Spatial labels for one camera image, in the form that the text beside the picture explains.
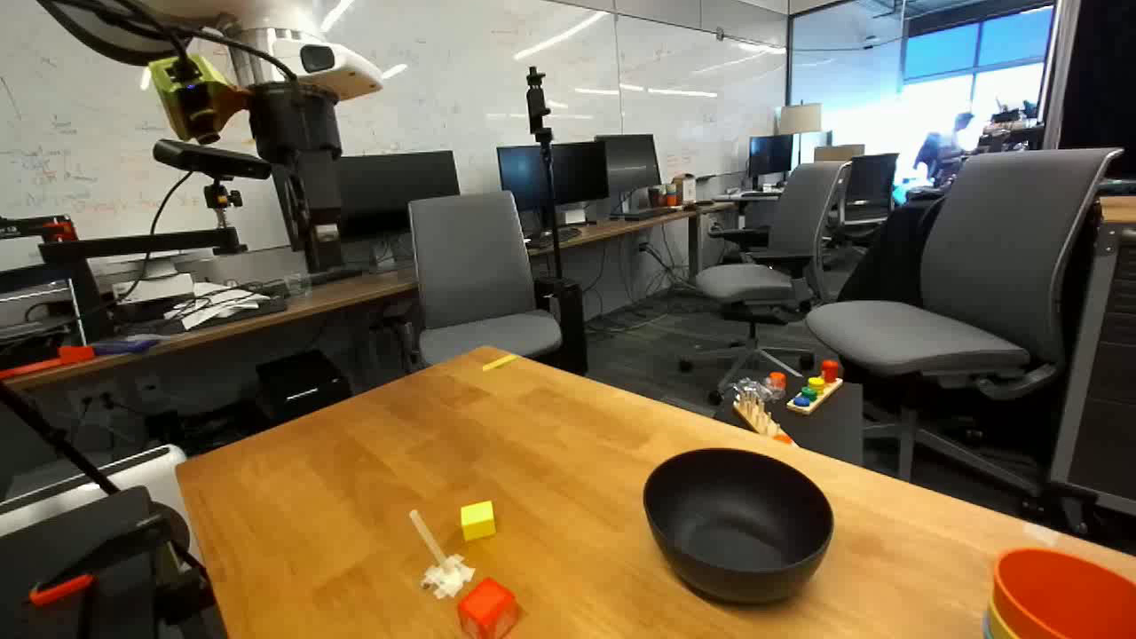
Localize wooden block toy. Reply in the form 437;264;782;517
727;385;797;447

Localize colourful peg toy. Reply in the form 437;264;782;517
784;355;848;416

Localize orange block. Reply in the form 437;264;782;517
454;574;527;639

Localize black camera stand pole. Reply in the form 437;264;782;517
521;63;592;377

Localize white box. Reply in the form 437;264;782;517
0;439;193;543

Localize white cross piece with stick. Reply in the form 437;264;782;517
405;508;479;602

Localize black frame with red clamp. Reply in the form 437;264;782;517
0;208;246;348

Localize orange plastic cup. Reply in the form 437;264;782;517
987;545;1136;639

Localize grey metal drawer cabinet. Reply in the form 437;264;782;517
1048;192;1136;524

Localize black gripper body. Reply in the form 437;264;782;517
246;79;347;241

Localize white lamp shade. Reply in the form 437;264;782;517
773;101;829;138

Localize black monitor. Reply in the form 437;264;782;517
842;153;901;222
746;131;798;181
592;131;666;206
334;148;461;241
493;138;614;219

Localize seated person in dark clothes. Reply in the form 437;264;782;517
912;110;976;192

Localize yellow-green wrist camera mount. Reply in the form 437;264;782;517
148;48;254;142

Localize clear plastic bag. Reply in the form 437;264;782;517
720;348;797;403

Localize white papers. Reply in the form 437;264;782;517
160;282;274;332

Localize black bowl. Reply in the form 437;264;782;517
638;445;840;608

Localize black stand with red handle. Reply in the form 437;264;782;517
0;377;233;639

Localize yellow block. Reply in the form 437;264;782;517
459;498;500;545

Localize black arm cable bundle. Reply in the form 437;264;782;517
34;0;306;93

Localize black panel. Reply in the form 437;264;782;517
1056;0;1136;181

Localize grey office chair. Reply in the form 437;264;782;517
677;161;854;400
405;188;565;369
804;147;1126;508

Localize black camera on mount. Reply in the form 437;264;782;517
148;136;277;259

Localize orange flat tool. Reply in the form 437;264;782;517
0;342;99;385

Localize long wooden desk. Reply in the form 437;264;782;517
0;196;739;393

